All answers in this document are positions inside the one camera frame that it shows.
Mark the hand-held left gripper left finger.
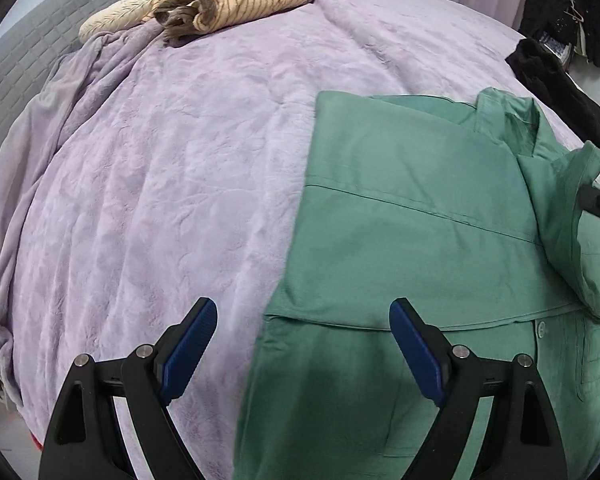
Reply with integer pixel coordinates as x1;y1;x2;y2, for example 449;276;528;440
38;297;218;480

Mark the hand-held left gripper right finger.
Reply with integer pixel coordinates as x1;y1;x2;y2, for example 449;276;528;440
389;297;568;480

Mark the green shirt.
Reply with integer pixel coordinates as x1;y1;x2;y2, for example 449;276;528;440
234;87;600;480

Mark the pile of black clothes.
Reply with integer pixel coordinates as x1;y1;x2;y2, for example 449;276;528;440
520;0;600;69

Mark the black garment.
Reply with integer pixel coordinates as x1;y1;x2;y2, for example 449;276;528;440
505;37;600;161

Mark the blue patterned cloth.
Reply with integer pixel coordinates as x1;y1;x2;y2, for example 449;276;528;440
539;31;575;62

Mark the lilac plush blanket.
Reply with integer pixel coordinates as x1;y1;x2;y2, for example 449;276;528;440
0;0;600;480

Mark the brown cloth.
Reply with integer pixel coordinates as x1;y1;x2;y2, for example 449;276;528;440
152;0;217;49

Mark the cream knitted cloth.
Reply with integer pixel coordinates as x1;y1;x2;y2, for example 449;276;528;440
78;0;161;44

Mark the grey quilted headboard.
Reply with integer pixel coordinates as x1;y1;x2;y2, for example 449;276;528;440
0;0;163;188

